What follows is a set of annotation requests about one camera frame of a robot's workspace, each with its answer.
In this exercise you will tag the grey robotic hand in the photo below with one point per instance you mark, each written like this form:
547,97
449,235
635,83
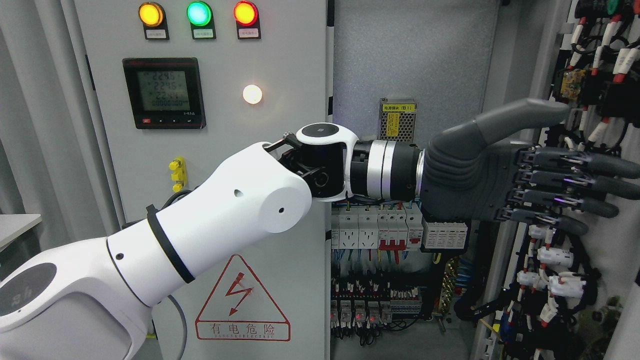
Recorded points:
473,171

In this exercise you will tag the grey cabinet door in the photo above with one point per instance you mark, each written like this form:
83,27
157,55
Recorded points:
289,64
528,37

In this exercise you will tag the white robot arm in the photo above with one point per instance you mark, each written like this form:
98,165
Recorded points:
93,299

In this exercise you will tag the red indicator lamp left door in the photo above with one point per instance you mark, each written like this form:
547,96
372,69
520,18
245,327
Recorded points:
245,13

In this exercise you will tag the green indicator lamp left door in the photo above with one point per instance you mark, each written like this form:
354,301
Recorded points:
199,13

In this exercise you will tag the yellow indicator lamp left door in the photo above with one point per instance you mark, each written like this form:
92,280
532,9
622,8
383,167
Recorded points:
151,14

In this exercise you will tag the black surge protector module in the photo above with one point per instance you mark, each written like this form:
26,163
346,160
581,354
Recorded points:
444,236

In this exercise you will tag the white socket breaker row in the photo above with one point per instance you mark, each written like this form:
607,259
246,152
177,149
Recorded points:
394,227

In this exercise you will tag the metal mesh power supply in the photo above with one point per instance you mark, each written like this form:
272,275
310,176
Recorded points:
397,119

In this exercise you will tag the lower relay and breaker row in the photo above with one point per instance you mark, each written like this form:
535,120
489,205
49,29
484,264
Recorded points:
367,306

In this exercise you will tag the white lit indicator lamp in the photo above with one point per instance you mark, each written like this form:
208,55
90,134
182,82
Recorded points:
252,94

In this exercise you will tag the red electric hazard warning sticker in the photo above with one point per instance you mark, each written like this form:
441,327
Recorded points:
239,307

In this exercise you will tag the black digital power meter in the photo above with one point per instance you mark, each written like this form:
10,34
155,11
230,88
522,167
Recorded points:
165,93

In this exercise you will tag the grey curtain left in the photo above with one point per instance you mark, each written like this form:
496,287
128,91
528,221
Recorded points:
55,160

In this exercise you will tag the white table at left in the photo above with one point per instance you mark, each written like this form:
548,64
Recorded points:
13,226

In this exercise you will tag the yellow terminal post pair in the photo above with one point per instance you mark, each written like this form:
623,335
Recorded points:
178,168

